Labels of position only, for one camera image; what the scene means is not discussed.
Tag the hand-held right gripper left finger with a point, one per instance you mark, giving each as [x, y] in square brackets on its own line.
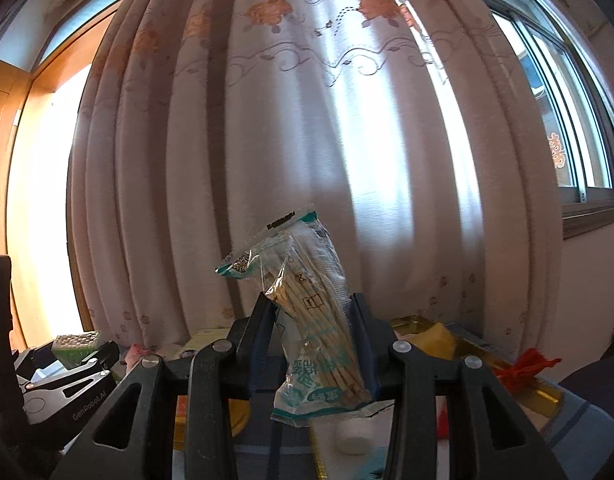
[259, 345]

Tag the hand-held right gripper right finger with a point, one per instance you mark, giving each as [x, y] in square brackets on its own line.
[363, 345]

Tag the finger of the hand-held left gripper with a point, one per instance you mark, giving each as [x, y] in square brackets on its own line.
[62, 385]

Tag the clear pack of wooden sticks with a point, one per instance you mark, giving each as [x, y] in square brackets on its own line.
[312, 310]

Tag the yellow sponge block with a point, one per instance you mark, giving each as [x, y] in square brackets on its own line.
[437, 342]

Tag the gold metal tray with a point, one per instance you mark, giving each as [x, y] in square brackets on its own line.
[532, 392]

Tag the green patterned box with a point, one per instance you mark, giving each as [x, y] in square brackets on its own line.
[74, 345]

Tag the yellow tissue box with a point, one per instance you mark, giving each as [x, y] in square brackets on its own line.
[209, 340]

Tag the yellow round tin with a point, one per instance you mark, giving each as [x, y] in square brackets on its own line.
[242, 415]

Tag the small pink and red toy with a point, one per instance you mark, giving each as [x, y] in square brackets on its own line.
[133, 355]

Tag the floral cream curtain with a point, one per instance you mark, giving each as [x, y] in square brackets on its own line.
[287, 135]

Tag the dark cloth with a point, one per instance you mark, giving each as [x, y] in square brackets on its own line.
[592, 372]

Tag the red window decal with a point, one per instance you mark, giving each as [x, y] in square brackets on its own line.
[558, 151]

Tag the sliding glass window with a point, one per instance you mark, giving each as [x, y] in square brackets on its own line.
[562, 85]

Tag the wooden door frame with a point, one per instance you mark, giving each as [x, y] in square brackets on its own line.
[42, 80]

